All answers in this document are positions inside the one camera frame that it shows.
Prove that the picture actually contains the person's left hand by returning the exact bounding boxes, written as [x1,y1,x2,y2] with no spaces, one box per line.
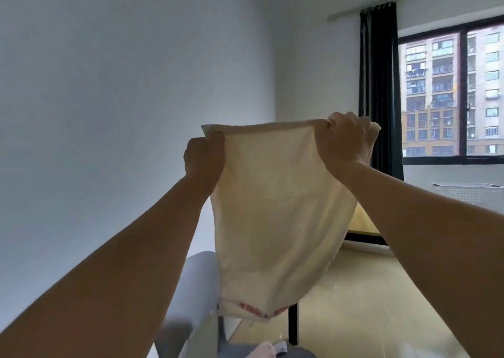
[183,132,226,197]

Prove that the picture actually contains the person's right hand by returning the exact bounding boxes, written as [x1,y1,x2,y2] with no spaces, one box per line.
[314,111,374,181]

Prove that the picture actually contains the cream white garment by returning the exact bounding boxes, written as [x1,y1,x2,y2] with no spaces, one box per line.
[201,118,382,323]

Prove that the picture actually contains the white plastic basket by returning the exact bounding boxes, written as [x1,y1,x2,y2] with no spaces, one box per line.
[431,182,504,215]

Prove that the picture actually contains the pink towel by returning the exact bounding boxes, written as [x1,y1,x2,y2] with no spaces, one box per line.
[251,341,288,358]

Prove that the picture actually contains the person's left forearm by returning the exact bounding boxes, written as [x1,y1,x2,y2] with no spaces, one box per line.
[0,174,221,358]

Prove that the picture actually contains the person's right forearm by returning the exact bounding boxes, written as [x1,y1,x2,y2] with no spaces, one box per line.
[338,161,504,358]

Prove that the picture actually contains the wide dark curtain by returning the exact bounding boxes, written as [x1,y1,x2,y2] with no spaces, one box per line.
[358,2,405,181]

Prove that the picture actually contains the wooden table with black legs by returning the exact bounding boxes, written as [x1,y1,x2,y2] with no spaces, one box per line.
[287,202,391,346]

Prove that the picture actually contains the black framed window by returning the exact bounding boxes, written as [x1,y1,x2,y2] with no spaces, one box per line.
[397,15,504,165]

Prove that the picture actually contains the grey plastic chair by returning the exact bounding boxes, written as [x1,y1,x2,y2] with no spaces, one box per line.
[153,250,316,358]

